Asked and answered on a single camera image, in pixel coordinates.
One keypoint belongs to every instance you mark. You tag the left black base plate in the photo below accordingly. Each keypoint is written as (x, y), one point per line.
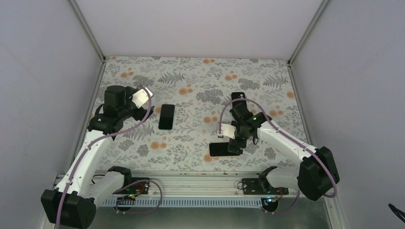
(136, 186)

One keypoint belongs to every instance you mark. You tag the grey slotted cable duct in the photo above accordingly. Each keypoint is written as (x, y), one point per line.
(171, 202)

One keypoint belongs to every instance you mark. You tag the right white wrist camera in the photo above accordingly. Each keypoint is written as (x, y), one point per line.
(226, 130)

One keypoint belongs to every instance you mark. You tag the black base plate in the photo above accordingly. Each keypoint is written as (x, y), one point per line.
(136, 186)
(251, 186)

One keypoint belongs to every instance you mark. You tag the black object at edge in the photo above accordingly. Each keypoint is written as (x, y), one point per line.
(399, 213)

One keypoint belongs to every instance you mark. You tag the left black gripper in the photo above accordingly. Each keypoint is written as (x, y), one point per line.
(141, 115)

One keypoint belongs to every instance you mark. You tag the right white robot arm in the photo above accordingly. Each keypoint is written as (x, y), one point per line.
(317, 174)

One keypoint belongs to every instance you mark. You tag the floral patterned table mat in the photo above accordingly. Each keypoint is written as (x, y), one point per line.
(199, 88)

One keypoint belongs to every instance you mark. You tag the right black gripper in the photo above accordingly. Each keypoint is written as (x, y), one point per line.
(232, 143)

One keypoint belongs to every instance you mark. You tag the phone with pink case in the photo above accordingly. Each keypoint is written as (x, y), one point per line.
(222, 149)

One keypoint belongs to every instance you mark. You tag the black phone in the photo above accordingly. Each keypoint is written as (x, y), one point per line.
(166, 117)

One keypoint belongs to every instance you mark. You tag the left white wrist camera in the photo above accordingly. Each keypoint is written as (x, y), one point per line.
(140, 97)

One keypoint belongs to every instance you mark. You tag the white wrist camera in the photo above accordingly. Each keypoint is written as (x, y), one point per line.
(226, 130)
(140, 97)

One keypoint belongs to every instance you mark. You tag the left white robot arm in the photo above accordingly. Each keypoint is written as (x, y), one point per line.
(74, 200)

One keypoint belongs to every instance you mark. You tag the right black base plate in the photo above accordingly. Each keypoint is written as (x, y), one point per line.
(251, 186)

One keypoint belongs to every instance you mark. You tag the aluminium rail frame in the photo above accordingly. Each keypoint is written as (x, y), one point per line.
(174, 185)

